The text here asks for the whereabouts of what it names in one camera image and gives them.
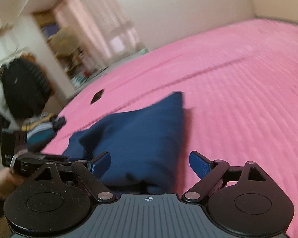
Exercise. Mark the black smartphone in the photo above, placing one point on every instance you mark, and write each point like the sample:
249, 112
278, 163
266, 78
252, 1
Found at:
97, 96

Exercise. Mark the person left hand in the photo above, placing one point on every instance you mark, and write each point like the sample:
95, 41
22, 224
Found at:
9, 181

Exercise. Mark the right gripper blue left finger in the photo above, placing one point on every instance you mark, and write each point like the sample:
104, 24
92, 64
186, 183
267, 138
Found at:
99, 166

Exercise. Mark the teal striped sweater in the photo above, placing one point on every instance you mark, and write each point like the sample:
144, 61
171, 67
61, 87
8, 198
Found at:
40, 131

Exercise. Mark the beige curtain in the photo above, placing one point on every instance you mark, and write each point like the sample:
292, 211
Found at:
101, 26

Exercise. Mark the navy blue sweatshirt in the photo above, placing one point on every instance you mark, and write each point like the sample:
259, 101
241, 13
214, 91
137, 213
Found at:
144, 146

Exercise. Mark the wooden shelf with items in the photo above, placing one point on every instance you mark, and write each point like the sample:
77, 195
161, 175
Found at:
80, 68

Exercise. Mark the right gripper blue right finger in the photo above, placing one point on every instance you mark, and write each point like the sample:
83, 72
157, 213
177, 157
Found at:
201, 165

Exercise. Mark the green small box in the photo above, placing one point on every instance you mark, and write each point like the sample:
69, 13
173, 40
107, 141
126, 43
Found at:
143, 51

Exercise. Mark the black garment under pile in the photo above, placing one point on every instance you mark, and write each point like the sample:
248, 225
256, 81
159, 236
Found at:
58, 122

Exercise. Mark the black hanging coats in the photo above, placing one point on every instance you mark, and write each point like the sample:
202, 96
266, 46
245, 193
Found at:
26, 87

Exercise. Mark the pink bed blanket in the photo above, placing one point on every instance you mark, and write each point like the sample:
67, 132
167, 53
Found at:
240, 86

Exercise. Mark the standing fan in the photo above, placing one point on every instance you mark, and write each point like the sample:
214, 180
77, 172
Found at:
64, 43

